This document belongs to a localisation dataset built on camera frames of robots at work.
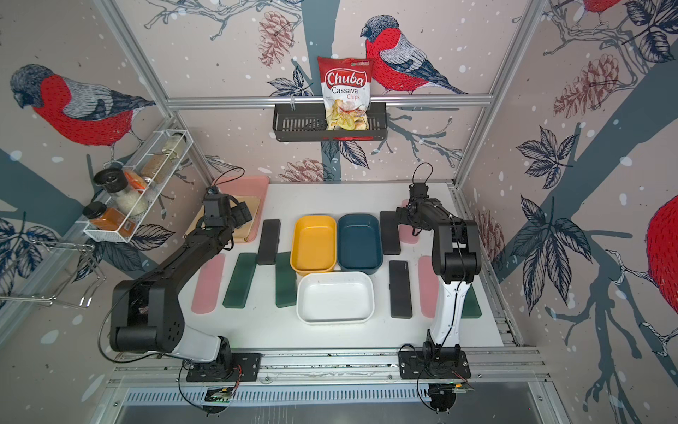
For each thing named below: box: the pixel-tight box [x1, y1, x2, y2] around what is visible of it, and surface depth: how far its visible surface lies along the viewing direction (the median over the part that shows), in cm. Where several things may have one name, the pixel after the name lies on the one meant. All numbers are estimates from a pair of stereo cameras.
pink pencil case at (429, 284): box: [417, 255, 440, 319], surface depth 92 cm
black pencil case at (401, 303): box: [388, 260, 414, 319], surface depth 89 cm
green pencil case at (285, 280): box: [275, 250, 297, 309], surface depth 90 cm
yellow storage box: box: [289, 214, 337, 277], surface depth 101 cm
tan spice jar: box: [140, 154, 171, 184], surface depth 80 cm
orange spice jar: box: [82, 201, 136, 237], surface depth 63 cm
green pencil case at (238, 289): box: [222, 252, 258, 310], surface depth 92 cm
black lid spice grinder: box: [93, 166, 150, 218], surface depth 67 cm
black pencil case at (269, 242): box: [256, 219, 281, 265], surface depth 103 cm
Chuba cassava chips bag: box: [317, 56, 373, 131], surface depth 85 cm
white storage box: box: [295, 271, 376, 326], surface depth 87 cm
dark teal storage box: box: [337, 212, 384, 275], surface depth 101 cm
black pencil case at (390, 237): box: [379, 211, 401, 256], surface depth 103 cm
